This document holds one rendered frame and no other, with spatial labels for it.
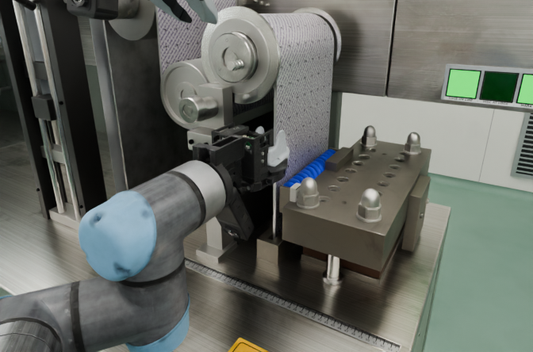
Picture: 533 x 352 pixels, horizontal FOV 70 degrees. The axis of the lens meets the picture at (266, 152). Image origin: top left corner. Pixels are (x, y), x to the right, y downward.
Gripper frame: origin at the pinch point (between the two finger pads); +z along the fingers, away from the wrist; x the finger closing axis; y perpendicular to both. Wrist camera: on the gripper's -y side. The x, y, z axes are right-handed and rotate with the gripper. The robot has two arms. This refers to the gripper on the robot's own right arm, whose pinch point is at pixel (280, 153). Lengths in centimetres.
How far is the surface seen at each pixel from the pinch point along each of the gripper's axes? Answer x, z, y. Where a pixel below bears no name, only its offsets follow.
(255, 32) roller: 2.6, -3.4, 19.7
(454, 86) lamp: -22.6, 29.4, 8.8
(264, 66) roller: 1.1, -3.4, 14.9
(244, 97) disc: 4.9, -3.2, 9.6
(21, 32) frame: 43.7, -14.9, 19.0
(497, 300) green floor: -50, 131, -109
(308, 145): -0.2, 10.8, -1.8
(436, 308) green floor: -26, 110, -109
